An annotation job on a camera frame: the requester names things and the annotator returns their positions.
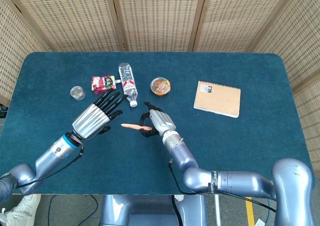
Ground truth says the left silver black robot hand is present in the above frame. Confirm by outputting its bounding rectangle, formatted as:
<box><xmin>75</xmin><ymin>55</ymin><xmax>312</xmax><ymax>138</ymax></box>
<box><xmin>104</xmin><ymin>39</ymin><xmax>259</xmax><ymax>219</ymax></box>
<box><xmin>71</xmin><ymin>89</ymin><xmax>128</xmax><ymax>141</ymax></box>

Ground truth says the small clear jar of clips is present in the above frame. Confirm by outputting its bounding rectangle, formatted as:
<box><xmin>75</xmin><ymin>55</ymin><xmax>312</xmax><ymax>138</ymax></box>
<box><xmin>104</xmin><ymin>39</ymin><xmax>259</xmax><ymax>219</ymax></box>
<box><xmin>69</xmin><ymin>85</ymin><xmax>86</xmax><ymax>102</ymax></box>

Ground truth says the black floor cable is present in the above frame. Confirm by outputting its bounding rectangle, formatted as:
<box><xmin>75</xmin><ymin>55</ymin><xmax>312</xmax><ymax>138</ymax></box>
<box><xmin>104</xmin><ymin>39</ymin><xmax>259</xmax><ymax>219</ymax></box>
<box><xmin>48</xmin><ymin>194</ymin><xmax>59</xmax><ymax>226</ymax></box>

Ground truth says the white shoe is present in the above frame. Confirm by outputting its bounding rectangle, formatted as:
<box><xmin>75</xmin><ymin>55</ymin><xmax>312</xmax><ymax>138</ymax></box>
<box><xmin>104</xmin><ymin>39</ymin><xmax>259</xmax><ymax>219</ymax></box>
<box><xmin>0</xmin><ymin>194</ymin><xmax>42</xmax><ymax>226</ymax></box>

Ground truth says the bamboo folding screen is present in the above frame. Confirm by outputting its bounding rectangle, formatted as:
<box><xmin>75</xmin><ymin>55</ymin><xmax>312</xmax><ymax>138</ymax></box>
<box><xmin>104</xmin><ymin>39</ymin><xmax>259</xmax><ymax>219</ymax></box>
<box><xmin>0</xmin><ymin>0</ymin><xmax>320</xmax><ymax>194</ymax></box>

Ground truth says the black torso cable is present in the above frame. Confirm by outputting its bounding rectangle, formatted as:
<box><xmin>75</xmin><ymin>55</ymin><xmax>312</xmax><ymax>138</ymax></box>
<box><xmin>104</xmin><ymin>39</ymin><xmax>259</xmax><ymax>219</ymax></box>
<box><xmin>171</xmin><ymin>194</ymin><xmax>186</xmax><ymax>226</ymax></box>

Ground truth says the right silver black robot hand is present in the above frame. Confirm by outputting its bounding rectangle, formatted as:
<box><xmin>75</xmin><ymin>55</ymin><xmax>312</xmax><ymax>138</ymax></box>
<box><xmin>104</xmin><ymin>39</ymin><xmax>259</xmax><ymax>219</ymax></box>
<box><xmin>139</xmin><ymin>102</ymin><xmax>177</xmax><ymax>138</ymax></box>

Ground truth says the red drink pouch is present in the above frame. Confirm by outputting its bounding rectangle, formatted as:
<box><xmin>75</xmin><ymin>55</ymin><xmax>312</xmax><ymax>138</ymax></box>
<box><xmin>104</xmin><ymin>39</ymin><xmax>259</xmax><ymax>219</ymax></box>
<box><xmin>90</xmin><ymin>75</ymin><xmax>121</xmax><ymax>95</ymax></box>

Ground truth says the orange jelly cup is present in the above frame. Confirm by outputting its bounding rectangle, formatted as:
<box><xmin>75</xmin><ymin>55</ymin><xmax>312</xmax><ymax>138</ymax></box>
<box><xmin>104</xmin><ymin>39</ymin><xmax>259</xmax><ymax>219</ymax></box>
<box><xmin>150</xmin><ymin>77</ymin><xmax>173</xmax><ymax>97</ymax></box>

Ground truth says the clear plastic water bottle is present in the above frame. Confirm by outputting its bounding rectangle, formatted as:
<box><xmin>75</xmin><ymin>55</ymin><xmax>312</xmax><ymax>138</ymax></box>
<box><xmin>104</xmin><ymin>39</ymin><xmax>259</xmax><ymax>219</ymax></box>
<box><xmin>118</xmin><ymin>62</ymin><xmax>139</xmax><ymax>108</ymax></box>

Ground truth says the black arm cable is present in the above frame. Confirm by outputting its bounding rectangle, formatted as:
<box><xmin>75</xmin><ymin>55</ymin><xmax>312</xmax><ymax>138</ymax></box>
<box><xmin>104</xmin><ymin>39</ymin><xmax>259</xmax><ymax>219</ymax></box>
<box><xmin>167</xmin><ymin>159</ymin><xmax>277</xmax><ymax>213</ymax></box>
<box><xmin>14</xmin><ymin>147</ymin><xmax>85</xmax><ymax>189</ymax></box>

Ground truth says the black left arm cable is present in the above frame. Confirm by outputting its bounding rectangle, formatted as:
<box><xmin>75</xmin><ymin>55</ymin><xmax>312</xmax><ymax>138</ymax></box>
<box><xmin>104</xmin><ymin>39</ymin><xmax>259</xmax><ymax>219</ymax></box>
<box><xmin>14</xmin><ymin>147</ymin><xmax>85</xmax><ymax>189</ymax></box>

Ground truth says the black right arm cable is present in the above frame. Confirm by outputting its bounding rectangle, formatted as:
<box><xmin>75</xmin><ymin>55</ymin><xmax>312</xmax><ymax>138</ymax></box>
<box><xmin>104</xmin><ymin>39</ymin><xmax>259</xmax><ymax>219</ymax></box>
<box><xmin>167</xmin><ymin>159</ymin><xmax>277</xmax><ymax>213</ymax></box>

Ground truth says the tan spiral notebook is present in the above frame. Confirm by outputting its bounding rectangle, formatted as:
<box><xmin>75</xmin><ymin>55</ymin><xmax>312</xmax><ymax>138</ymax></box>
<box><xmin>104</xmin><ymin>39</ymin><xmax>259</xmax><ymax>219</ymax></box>
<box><xmin>193</xmin><ymin>80</ymin><xmax>242</xmax><ymax>119</ymax></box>

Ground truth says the blue table cloth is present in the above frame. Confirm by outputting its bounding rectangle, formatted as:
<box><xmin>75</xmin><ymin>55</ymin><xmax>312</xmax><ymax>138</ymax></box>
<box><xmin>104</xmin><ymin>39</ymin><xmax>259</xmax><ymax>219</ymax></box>
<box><xmin>2</xmin><ymin>51</ymin><xmax>316</xmax><ymax>196</ymax></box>

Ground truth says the blue floor cable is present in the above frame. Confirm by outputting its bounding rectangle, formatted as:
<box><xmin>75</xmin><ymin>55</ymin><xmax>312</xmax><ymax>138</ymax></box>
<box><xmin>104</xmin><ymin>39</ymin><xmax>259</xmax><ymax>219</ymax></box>
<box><xmin>78</xmin><ymin>194</ymin><xmax>100</xmax><ymax>226</ymax></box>
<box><xmin>264</xmin><ymin>205</ymin><xmax>273</xmax><ymax>226</ymax></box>

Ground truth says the blue-grey robot torso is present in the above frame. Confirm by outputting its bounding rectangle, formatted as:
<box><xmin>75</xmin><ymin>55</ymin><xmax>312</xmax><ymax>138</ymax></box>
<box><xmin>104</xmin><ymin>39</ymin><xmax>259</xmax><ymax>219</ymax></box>
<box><xmin>99</xmin><ymin>194</ymin><xmax>208</xmax><ymax>226</ymax></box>

